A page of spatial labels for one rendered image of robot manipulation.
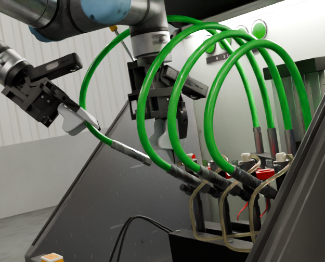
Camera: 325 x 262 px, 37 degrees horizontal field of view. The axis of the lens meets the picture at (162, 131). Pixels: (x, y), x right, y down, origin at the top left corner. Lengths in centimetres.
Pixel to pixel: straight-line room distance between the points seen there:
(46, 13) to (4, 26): 661
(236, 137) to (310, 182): 61
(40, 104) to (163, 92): 27
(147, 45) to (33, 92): 26
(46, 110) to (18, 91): 8
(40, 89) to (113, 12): 28
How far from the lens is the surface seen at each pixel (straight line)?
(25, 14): 88
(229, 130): 131
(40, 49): 756
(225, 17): 124
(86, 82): 103
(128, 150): 104
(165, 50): 88
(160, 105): 92
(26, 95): 106
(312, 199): 71
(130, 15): 88
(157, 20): 94
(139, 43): 94
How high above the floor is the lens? 125
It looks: 3 degrees down
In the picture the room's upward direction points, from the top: 9 degrees counter-clockwise
